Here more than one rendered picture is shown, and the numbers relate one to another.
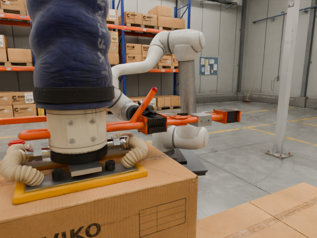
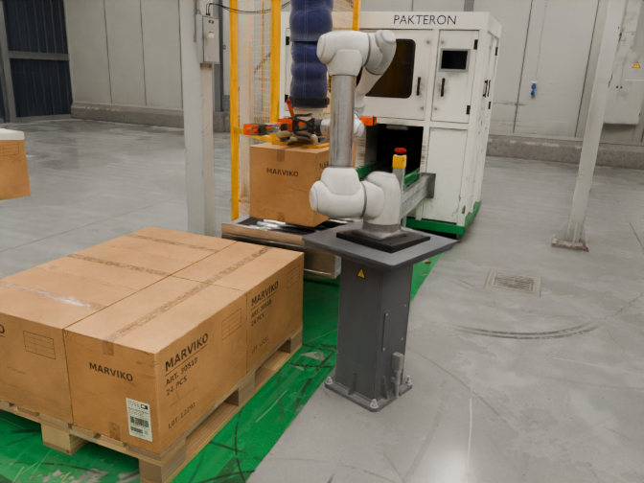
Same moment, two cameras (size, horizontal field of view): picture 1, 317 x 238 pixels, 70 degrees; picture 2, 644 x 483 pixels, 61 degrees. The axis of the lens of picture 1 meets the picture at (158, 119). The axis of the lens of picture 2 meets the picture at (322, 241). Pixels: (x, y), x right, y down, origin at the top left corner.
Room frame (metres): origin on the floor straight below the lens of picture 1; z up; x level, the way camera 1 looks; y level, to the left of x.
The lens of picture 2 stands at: (3.15, -1.75, 1.45)
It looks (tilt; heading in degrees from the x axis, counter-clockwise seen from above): 17 degrees down; 139
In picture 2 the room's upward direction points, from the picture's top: 2 degrees clockwise
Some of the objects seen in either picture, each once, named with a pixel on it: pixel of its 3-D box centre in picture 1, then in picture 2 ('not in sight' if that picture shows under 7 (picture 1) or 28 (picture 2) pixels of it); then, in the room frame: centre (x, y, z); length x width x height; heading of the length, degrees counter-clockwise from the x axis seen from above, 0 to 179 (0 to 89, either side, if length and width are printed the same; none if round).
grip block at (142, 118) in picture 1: (151, 123); (288, 124); (0.79, 0.02, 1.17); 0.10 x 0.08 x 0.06; 27
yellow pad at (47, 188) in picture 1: (85, 174); (292, 138); (0.59, 0.20, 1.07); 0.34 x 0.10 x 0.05; 117
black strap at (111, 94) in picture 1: (75, 92); (309, 100); (0.68, 0.25, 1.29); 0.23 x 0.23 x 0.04
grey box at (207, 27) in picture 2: not in sight; (208, 39); (-0.31, 0.17, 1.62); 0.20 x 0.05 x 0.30; 117
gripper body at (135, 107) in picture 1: (138, 115); (314, 126); (0.94, 0.08, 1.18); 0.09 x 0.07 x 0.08; 27
